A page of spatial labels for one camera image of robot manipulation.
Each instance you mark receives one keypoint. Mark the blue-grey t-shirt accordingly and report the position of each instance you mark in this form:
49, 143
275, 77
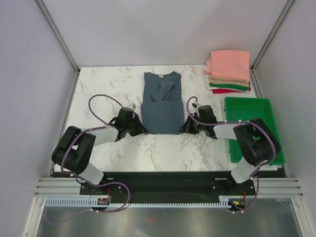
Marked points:
162, 109

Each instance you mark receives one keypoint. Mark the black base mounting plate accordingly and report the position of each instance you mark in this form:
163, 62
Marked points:
215, 183

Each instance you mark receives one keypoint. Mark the folded green t-shirt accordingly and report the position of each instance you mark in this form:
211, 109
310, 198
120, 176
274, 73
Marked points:
232, 86

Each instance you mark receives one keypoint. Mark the right aluminium frame post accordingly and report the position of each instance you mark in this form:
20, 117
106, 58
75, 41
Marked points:
273, 32

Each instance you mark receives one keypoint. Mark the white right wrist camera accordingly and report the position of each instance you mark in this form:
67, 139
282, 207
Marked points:
195, 107

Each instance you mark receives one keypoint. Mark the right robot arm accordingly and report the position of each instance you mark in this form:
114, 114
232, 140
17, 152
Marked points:
257, 143

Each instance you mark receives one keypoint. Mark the left aluminium frame post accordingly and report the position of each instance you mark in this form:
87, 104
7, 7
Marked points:
52, 25

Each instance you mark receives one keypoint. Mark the folded red t-shirt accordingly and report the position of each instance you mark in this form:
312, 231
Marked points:
226, 91

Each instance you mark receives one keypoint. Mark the aluminium frame post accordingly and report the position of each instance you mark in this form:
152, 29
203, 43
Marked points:
52, 25
273, 32

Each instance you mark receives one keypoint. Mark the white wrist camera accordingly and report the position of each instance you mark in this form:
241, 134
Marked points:
195, 107
132, 106

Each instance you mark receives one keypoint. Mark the white slotted cable duct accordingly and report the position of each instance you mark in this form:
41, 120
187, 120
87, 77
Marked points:
97, 202

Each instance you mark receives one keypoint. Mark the folded salmon pink t-shirt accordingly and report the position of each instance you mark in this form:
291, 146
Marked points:
232, 65

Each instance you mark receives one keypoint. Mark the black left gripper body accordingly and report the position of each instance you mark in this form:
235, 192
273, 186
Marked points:
134, 128

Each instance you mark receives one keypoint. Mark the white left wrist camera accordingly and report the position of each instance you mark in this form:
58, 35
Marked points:
132, 106

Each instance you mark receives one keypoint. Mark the folded beige t-shirt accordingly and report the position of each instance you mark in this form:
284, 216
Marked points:
218, 81

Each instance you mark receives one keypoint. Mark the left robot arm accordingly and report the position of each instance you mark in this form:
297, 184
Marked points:
74, 150

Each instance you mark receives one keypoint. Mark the green plastic tray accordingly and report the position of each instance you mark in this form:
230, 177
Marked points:
248, 109

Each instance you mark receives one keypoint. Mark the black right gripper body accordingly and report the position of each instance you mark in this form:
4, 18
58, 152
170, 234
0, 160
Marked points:
193, 127

